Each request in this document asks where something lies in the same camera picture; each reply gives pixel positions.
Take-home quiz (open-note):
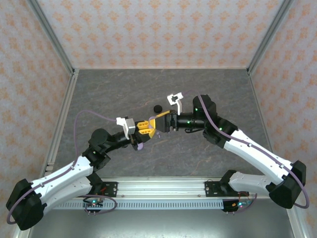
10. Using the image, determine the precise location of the small circuit board with LEDs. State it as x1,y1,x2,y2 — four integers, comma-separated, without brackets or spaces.
222,199,250,213
84,199,105,211

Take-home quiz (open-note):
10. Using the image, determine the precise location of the grey sheet metal shelf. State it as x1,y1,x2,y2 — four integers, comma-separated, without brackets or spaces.
14,209,304,238

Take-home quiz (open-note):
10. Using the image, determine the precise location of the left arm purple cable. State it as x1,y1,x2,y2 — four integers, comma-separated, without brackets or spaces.
6,110,118,225

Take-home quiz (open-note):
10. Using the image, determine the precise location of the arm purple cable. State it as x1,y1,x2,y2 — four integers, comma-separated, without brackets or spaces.
182,89,310,214
6,110,118,225

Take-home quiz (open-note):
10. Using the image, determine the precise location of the aluminium table side rail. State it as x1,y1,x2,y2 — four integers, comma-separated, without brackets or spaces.
39,69,80,179
247,69,273,149

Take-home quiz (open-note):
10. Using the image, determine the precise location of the long aluminium mounting rail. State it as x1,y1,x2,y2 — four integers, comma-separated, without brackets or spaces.
91,177,272,199

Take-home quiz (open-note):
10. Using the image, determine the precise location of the slotted grey cable duct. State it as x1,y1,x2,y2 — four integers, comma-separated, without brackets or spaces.
53,200,225,210

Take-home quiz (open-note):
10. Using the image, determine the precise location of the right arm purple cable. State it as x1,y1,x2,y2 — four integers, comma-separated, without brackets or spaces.
182,89,310,214

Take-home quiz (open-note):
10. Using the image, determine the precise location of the aluminium frame post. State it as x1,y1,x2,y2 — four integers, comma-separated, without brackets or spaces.
246,0,296,75
26,0,76,75

